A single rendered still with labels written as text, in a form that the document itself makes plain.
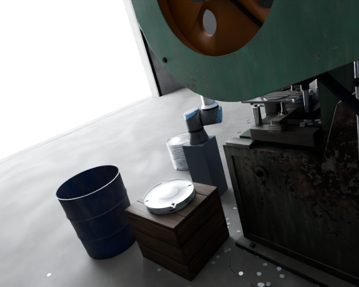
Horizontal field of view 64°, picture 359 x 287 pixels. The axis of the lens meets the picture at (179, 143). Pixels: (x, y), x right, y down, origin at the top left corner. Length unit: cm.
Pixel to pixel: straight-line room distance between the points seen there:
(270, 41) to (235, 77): 17
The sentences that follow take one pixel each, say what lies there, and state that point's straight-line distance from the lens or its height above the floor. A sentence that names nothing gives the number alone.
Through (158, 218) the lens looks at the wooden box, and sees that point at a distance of 154.
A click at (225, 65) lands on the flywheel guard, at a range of 100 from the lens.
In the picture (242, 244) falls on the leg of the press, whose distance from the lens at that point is 174.
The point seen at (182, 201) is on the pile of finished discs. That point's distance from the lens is 154.
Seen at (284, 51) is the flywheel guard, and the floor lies 107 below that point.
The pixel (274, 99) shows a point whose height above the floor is 78.
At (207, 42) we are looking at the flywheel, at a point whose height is 113.
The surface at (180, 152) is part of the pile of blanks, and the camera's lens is 265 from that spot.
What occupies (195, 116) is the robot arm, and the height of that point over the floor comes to 64.
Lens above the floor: 119
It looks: 20 degrees down
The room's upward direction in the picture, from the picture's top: 16 degrees counter-clockwise
